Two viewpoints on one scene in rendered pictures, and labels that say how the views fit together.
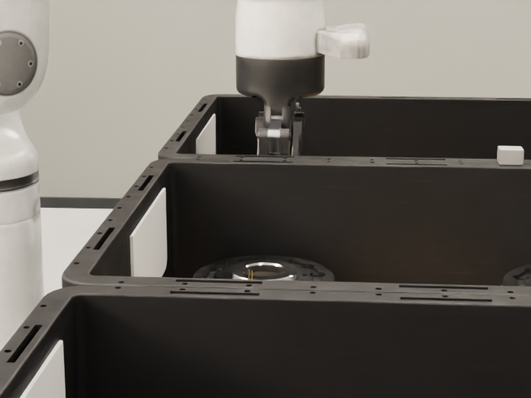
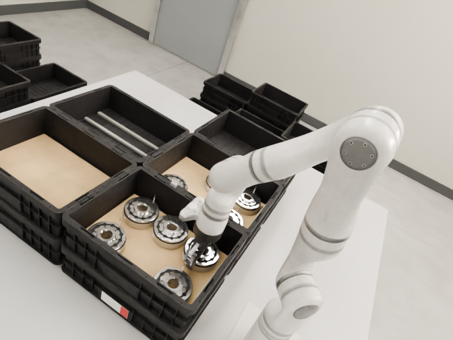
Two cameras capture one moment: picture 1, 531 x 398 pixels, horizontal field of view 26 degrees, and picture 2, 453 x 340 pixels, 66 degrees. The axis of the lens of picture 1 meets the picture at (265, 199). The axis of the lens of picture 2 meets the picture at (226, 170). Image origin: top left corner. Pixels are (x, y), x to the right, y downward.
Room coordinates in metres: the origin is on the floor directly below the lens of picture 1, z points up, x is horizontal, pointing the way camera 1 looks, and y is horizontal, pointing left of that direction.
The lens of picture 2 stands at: (1.58, 0.10, 1.62)
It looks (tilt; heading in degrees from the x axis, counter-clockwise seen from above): 36 degrees down; 191
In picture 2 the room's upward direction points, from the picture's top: 22 degrees clockwise
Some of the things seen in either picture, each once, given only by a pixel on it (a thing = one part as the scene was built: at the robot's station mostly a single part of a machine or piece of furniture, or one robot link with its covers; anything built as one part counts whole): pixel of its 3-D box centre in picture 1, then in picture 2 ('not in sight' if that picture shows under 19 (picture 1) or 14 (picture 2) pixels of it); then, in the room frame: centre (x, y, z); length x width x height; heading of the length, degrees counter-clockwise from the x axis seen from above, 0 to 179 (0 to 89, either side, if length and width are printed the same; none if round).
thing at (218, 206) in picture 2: not in sight; (228, 185); (0.96, -0.01, 1.12); 0.09 x 0.07 x 0.15; 163
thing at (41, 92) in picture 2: not in sight; (44, 103); (0.10, -1.44, 0.31); 0.40 x 0.30 x 0.34; 176
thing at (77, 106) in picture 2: not in sight; (121, 133); (0.66, -0.50, 0.87); 0.40 x 0.30 x 0.11; 85
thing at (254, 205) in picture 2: not in sight; (247, 198); (0.64, 0.02, 0.86); 0.10 x 0.10 x 0.01
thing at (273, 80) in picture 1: (280, 100); (205, 234); (0.97, -0.01, 0.96); 0.08 x 0.08 x 0.09
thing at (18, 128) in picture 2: not in sight; (51, 167); (0.96, -0.52, 0.87); 0.40 x 0.30 x 0.11; 85
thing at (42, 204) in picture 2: not in sight; (51, 154); (0.96, -0.52, 0.92); 0.40 x 0.30 x 0.02; 85
